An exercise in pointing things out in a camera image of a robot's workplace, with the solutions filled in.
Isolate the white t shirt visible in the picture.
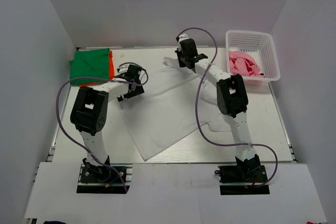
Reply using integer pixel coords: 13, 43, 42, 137
120, 57, 230, 161

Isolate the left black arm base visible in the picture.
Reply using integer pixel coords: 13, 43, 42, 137
76, 164, 132, 195

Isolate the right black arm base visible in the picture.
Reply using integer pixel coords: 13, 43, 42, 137
214, 165, 270, 196

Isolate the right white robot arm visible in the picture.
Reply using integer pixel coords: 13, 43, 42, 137
175, 34, 260, 172

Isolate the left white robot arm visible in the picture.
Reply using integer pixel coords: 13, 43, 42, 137
70, 62, 148, 167

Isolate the orange folded t shirt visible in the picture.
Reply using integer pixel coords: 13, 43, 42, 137
78, 50, 116, 89

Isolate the green folded t shirt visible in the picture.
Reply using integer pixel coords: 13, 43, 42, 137
69, 48, 110, 87

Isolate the pink t shirt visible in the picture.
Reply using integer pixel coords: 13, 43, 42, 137
229, 51, 264, 78

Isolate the white plastic basket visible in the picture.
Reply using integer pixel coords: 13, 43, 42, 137
225, 30, 280, 85

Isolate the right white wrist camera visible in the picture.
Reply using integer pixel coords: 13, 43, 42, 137
176, 33, 189, 42

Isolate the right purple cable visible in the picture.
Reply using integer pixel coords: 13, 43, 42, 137
175, 27, 279, 189

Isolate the purple cable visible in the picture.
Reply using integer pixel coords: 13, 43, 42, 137
175, 27, 279, 189
56, 62, 150, 193

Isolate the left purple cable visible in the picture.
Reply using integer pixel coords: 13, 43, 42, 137
56, 62, 150, 193

